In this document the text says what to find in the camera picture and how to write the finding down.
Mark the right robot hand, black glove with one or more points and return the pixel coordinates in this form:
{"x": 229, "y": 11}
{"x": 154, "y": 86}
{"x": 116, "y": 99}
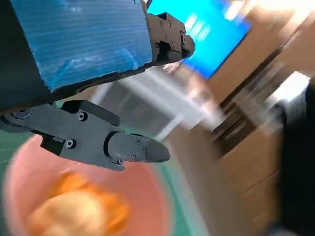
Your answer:
{"x": 300, "y": 159}

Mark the brown cardboard box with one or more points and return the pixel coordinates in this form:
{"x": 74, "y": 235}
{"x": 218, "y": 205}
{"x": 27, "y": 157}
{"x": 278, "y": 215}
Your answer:
{"x": 258, "y": 159}

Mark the blue screen monitor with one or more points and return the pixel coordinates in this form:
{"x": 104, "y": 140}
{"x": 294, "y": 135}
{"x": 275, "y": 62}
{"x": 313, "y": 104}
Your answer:
{"x": 216, "y": 44}

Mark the person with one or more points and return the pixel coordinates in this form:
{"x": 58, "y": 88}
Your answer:
{"x": 172, "y": 67}

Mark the large white mesh cabinet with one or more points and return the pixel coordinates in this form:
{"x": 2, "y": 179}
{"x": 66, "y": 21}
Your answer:
{"x": 137, "y": 108}

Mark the rectangular toasted bread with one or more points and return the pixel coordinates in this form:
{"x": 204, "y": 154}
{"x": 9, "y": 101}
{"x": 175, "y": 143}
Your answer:
{"x": 73, "y": 184}

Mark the green cutting mat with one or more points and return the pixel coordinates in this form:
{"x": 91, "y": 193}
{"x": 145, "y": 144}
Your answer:
{"x": 7, "y": 147}

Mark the bare left robot hand, blue tape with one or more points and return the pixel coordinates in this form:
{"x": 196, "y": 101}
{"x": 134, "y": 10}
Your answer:
{"x": 81, "y": 37}

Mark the round bread bun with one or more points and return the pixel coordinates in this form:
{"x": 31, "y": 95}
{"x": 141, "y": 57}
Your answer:
{"x": 73, "y": 216}

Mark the pink bowl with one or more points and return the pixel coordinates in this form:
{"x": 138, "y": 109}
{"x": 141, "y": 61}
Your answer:
{"x": 147, "y": 186}

